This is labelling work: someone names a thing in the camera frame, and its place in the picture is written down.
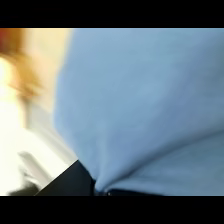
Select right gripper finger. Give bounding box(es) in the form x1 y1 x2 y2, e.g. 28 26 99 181
34 159 97 197

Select blue T-shirt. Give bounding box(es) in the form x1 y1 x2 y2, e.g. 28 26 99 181
53 27 224 197

